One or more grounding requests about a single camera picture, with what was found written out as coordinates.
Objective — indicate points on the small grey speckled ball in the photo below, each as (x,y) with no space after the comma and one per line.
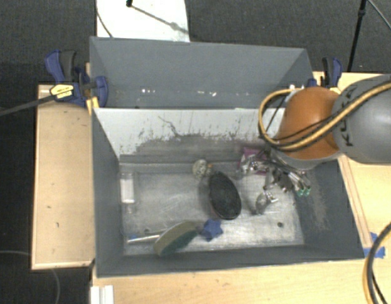
(200,168)

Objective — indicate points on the pale wood flat board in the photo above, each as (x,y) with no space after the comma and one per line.
(62,182)

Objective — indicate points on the black oval brush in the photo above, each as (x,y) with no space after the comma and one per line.
(224,196)

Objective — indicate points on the grey metal bin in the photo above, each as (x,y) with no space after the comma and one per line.
(183,71)

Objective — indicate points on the blue star-shaped toy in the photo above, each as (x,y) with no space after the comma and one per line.
(211,229)

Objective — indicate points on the silver metal rod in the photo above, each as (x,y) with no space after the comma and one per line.
(143,238)

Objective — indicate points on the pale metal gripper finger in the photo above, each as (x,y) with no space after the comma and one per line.
(251,166)
(266,199)

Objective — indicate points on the yellow and green sponge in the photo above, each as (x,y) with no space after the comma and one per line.
(175,237)

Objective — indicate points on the purple packet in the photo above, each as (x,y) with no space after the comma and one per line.
(250,152)

